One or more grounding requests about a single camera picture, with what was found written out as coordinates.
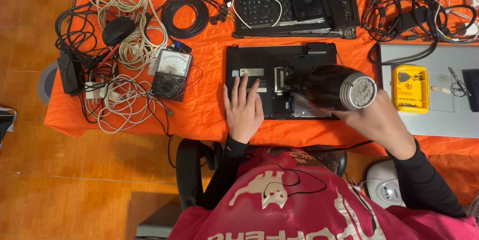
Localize person's left hand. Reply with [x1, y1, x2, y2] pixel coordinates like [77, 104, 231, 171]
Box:
[223, 74, 265, 144]

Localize person's right hand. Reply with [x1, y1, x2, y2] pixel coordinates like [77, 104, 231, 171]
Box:
[333, 90, 417, 160]

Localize black hair dryer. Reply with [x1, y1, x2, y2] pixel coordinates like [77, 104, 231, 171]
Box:
[299, 64, 378, 113]

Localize yellow screwdriver bit case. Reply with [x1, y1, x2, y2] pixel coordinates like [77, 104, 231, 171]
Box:
[392, 64, 430, 114]

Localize orange tablecloth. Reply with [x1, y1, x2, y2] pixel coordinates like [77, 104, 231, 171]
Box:
[44, 0, 479, 205]

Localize silver closed laptop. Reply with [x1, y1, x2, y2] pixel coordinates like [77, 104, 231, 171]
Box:
[376, 42, 479, 139]

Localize white fan base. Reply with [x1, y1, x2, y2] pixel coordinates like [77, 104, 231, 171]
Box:
[364, 159, 407, 209]

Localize clear plastic case lid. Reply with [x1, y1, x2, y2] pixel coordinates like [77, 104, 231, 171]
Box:
[427, 72, 458, 113]

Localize black upturned opened laptop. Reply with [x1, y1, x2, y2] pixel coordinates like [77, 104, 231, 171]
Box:
[225, 42, 341, 121]

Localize black office chair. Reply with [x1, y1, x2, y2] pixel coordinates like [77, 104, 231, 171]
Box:
[175, 138, 348, 211]

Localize analog multimeter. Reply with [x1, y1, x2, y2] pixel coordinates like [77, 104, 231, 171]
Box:
[150, 47, 194, 102]

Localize metal tweezers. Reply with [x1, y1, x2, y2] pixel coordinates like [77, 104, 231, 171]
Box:
[448, 67, 472, 97]

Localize blue black connector plug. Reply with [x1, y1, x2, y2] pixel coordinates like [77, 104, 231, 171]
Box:
[169, 39, 193, 54]

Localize black flat device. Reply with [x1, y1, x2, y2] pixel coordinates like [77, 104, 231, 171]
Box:
[462, 69, 479, 113]

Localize person's pink printed shirt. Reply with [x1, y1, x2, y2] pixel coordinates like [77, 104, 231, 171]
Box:
[168, 146, 479, 240]

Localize black disassembled laptop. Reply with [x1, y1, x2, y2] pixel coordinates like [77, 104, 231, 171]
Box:
[232, 0, 360, 40]

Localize red multimeter probe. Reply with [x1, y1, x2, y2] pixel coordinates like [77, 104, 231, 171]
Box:
[95, 43, 121, 71]

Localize white plug adapter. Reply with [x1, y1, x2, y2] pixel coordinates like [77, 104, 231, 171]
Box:
[85, 81, 108, 101]

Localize black computer mouse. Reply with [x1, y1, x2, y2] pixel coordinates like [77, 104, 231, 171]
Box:
[102, 16, 136, 47]

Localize black power adapter brick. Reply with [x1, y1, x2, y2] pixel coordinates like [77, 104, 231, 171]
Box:
[56, 52, 86, 97]

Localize grey round stool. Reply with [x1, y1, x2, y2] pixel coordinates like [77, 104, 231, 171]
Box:
[37, 60, 59, 105]

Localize dark bag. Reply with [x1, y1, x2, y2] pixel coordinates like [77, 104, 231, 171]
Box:
[0, 105, 18, 151]

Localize black hair dryer cord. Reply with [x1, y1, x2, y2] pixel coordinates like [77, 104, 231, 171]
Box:
[302, 140, 375, 155]

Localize black earphone cable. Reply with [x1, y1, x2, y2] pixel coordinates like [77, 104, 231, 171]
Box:
[261, 162, 328, 200]

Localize black laptop charger with cable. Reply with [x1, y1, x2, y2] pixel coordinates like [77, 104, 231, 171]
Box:
[367, 0, 478, 66]

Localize white tangled cable bundle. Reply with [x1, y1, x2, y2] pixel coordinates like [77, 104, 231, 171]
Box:
[83, 72, 174, 134]

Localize red handled pliers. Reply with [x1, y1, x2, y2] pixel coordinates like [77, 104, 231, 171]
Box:
[360, 0, 387, 30]

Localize black coiled audio cable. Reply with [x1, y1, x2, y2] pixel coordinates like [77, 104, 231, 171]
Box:
[160, 0, 237, 41]

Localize black tangled cable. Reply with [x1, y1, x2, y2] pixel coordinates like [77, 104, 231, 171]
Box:
[55, 0, 120, 83]

